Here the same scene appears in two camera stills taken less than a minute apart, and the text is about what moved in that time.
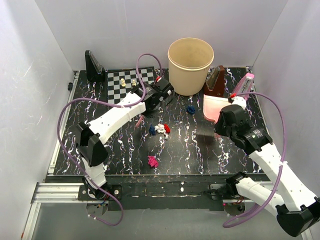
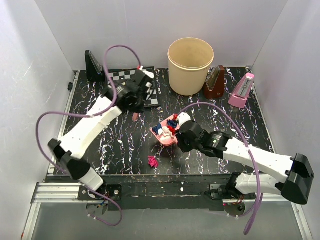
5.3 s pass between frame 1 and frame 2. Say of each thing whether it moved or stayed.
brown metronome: stayed
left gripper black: moved
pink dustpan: moved
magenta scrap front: stayed
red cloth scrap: moved
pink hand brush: moved
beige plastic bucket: stayed
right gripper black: moved
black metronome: stayed
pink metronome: stayed
